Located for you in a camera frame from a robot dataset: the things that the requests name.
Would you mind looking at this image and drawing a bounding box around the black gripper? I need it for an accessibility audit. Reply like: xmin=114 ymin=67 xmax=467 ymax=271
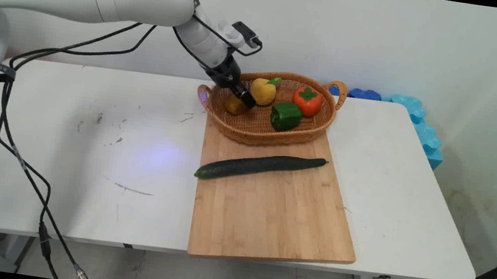
xmin=200 ymin=52 xmax=262 ymax=110

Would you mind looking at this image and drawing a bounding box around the long dark green cucumber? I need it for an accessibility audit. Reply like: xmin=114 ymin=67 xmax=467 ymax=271
xmin=193 ymin=143 xmax=329 ymax=195

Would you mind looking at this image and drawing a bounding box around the brown toy potato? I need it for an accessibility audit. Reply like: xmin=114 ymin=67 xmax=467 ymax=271
xmin=222 ymin=93 xmax=249 ymax=117

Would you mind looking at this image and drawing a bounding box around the yellow toy pear with leaf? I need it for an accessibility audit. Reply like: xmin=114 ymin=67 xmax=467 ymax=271
xmin=248 ymin=74 xmax=282 ymax=109

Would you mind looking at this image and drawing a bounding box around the oval woven wicker basket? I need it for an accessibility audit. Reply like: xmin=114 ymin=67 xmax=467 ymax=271
xmin=191 ymin=62 xmax=349 ymax=157

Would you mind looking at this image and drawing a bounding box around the green toy bell pepper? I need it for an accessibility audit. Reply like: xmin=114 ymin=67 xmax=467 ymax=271
xmin=269 ymin=100 xmax=305 ymax=135

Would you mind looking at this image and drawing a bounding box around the orange toy persimmon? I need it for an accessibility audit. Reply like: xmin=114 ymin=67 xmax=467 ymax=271
xmin=290 ymin=84 xmax=325 ymax=119

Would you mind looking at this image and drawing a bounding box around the bamboo cutting board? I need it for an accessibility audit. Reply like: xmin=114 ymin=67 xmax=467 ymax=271
xmin=187 ymin=114 xmax=371 ymax=277

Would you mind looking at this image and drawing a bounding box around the dark blue foam piece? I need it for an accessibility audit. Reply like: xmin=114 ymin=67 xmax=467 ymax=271
xmin=328 ymin=84 xmax=383 ymax=102

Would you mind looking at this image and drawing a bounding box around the light blue foam piece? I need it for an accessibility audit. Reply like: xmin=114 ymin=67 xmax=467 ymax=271
xmin=373 ymin=92 xmax=451 ymax=172

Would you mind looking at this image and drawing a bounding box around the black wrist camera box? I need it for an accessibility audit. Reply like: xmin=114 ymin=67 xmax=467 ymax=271
xmin=230 ymin=20 xmax=260 ymax=48

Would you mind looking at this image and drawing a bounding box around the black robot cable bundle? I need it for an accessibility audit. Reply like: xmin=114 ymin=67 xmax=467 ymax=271
xmin=0 ymin=0 xmax=266 ymax=279

